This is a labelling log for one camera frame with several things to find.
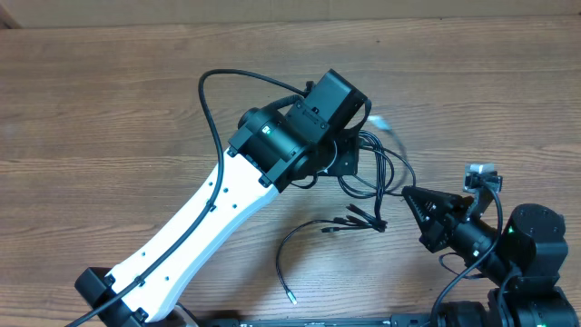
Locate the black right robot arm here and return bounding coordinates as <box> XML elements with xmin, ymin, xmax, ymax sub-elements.
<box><xmin>402</xmin><ymin>186</ymin><xmax>580</xmax><ymax>326</ymax></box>

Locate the brown cardboard wall panel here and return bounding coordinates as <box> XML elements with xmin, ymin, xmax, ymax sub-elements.
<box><xmin>1</xmin><ymin>0</ymin><xmax>580</xmax><ymax>28</ymax></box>

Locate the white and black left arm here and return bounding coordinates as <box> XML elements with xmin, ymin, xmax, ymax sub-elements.
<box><xmin>73</xmin><ymin>70</ymin><xmax>371</xmax><ymax>326</ymax></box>

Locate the black USB cable bundle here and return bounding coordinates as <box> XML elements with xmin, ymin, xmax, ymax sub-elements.
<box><xmin>274</xmin><ymin>114</ymin><xmax>418</xmax><ymax>306</ymax></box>

